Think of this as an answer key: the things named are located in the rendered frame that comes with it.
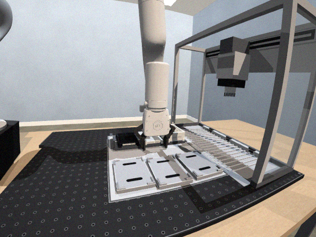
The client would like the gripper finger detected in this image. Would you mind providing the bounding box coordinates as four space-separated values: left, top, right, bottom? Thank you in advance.
163 124 176 148
133 124 146 151

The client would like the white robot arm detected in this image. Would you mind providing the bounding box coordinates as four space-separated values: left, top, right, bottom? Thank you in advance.
0 0 169 112

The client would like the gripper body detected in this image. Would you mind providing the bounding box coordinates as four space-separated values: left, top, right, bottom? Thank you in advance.
142 107 170 137

